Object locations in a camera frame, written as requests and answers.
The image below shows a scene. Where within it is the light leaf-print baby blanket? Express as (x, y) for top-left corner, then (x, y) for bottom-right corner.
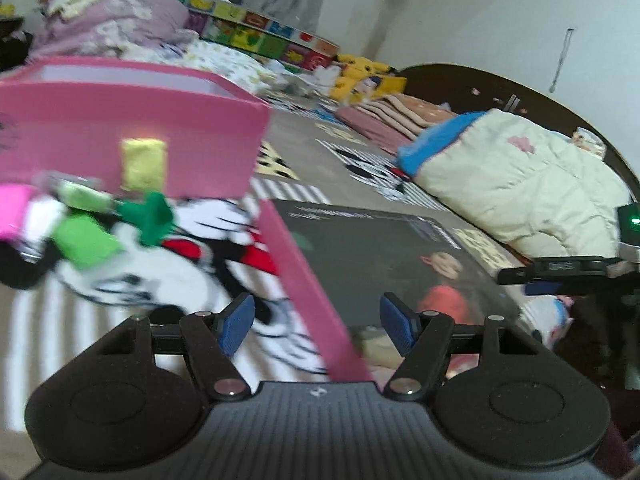
(117, 40), (279, 97)

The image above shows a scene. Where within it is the pink dotted folded blanket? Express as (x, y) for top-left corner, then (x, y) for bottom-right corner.
(337, 94), (459, 157)

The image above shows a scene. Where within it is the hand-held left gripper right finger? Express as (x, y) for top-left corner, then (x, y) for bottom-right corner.
(380, 292), (538, 402)

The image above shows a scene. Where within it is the colourful alphabet foam mat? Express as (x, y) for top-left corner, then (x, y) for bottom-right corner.
(167, 0), (342, 74)

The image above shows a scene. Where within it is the pink box lid with photo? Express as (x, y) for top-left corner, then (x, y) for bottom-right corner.
(260, 198), (527, 384)

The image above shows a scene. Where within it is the cream quilt with blue edge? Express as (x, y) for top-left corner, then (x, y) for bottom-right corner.
(397, 108), (637, 262)

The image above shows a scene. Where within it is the grey hanging cord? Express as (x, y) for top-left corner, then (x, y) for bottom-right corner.
(549, 27), (576, 94)

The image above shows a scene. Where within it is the white plush toy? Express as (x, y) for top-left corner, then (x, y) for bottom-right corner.
(312, 65), (342, 92)

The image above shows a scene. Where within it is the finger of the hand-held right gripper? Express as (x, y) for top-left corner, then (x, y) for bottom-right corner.
(497, 255), (622, 297)

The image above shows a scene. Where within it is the yellow plush toy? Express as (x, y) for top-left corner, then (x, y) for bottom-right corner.
(330, 53), (407, 106)

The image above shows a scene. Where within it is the dark wooden headboard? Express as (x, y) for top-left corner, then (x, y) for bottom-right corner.
(396, 63), (640, 187)

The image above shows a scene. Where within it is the purple floral quilt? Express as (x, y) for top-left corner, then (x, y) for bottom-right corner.
(30, 0), (199, 59)

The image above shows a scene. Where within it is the pile of colourful clay packets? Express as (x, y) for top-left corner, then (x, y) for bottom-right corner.
(0, 137), (169, 269)

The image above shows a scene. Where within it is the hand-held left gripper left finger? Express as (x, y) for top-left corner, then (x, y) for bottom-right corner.
(95, 294), (256, 402)

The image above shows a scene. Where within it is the green plastic toy screw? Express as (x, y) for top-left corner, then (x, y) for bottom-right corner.
(120, 192), (174, 247)

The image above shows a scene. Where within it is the pink cardboard box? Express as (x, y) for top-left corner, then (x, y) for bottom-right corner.
(0, 56), (271, 199)

